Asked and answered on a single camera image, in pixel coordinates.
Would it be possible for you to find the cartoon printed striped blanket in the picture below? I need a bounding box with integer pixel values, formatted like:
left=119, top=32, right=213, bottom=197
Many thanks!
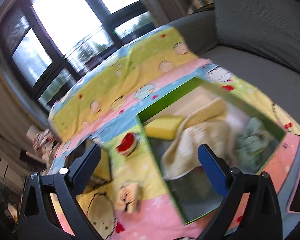
left=47, top=25, right=300, bottom=240

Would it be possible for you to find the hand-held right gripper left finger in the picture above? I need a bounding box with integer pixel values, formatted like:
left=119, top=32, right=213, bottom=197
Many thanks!
left=16, top=142, right=103, bottom=240

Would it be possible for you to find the yellow towel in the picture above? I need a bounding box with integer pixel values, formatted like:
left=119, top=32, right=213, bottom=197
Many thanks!
left=161, top=97, right=240, bottom=180

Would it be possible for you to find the yellow sponge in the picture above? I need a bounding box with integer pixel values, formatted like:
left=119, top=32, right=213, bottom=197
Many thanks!
left=144, top=115, right=185, bottom=140

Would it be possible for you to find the pile of clothes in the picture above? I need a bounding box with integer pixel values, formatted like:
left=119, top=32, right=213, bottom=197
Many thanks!
left=31, top=129, right=63, bottom=170

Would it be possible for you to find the green box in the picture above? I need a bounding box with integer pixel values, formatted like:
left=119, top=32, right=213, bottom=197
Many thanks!
left=135, top=77, right=287, bottom=225

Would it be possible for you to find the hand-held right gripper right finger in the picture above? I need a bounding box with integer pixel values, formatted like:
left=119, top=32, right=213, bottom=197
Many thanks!
left=197, top=144, right=284, bottom=240

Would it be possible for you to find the striped printed pillow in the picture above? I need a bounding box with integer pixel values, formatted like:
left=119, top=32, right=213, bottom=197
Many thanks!
left=187, top=0, right=223, bottom=15

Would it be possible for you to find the grey curtain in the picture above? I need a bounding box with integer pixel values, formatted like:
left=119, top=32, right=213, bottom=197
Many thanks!
left=130, top=0, right=190, bottom=28

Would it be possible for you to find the grey sofa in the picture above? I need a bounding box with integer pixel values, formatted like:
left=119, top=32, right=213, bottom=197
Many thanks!
left=162, top=0, right=300, bottom=135

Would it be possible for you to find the pale green cloth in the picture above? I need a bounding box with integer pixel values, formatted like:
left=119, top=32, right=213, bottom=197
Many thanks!
left=236, top=117, right=273, bottom=170

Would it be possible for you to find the small yellow carton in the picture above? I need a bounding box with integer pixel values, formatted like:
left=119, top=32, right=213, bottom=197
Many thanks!
left=115, top=182, right=142, bottom=214

